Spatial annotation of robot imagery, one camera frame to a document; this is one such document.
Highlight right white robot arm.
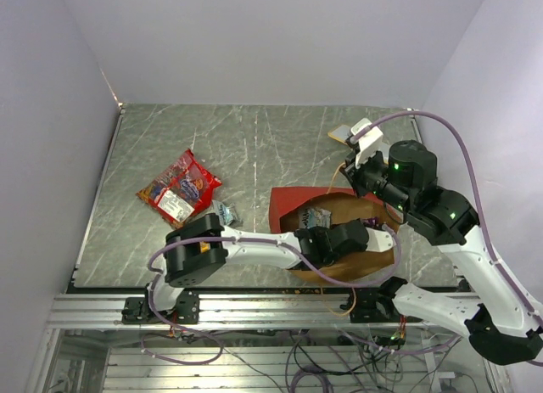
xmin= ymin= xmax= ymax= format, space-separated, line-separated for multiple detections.
xmin=342 ymin=140 xmax=542 ymax=366

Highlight purple candy packet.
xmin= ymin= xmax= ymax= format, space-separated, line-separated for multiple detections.
xmin=361 ymin=216 xmax=381 ymax=229

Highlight yellow m&m's packet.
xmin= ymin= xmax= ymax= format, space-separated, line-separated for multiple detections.
xmin=199 ymin=242 xmax=211 ymax=254

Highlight light blue snack packet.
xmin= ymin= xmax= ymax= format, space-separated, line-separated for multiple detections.
xmin=298 ymin=207 xmax=332 ymax=229

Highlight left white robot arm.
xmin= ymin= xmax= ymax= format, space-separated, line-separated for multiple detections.
xmin=143 ymin=214 xmax=370 ymax=324

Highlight grey silver snack wrapper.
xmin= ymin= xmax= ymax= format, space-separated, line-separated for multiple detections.
xmin=211 ymin=200 xmax=243 ymax=227

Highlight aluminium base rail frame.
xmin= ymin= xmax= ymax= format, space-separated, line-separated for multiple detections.
xmin=28 ymin=286 xmax=512 ymax=392

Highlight red brown paper bag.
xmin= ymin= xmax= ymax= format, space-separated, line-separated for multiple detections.
xmin=269 ymin=171 xmax=402 ymax=287

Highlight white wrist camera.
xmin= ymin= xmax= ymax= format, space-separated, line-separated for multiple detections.
xmin=366 ymin=228 xmax=395 ymax=253
xmin=346 ymin=118 xmax=383 ymax=169

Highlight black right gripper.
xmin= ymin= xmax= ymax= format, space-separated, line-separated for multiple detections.
xmin=339 ymin=143 xmax=414 ymax=215

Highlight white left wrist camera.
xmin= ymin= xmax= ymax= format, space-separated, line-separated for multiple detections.
xmin=366 ymin=228 xmax=395 ymax=253

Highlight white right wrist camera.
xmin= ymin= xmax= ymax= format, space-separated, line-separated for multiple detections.
xmin=346 ymin=118 xmax=383 ymax=169

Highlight large red snack bag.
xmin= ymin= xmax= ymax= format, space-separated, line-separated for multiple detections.
xmin=136 ymin=149 xmax=222 ymax=228

